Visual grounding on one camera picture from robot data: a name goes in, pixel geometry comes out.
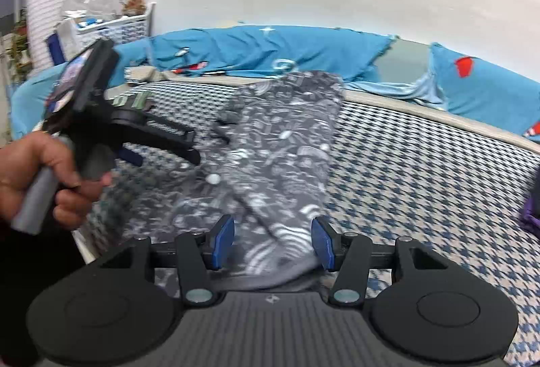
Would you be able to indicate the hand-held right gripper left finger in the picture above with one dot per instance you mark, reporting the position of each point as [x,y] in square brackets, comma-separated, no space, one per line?
[221,242]

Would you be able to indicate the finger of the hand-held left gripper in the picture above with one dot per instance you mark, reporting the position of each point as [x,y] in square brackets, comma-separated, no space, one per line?
[130,157]
[173,139]

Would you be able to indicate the green grey striped folded shirt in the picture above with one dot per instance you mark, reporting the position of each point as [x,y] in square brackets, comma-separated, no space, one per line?
[128,101]

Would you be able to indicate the grey doodle print fleece garment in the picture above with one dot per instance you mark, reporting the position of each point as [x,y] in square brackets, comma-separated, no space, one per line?
[278,147]

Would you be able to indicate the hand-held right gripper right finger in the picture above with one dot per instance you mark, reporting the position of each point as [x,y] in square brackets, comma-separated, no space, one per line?
[322,242]

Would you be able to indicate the purple printed garment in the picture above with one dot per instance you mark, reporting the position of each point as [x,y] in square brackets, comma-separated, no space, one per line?
[530,213]

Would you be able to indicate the person's left hand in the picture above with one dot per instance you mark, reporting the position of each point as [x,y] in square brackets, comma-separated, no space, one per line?
[33,164]

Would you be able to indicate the white plastic laundry basket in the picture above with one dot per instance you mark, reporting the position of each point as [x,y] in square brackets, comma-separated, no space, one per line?
[114,32]

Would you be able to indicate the blue beige houndstooth blanket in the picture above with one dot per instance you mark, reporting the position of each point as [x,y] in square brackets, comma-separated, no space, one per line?
[422,181]

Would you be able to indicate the green potted plant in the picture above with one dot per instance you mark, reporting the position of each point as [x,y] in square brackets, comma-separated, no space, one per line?
[19,46]

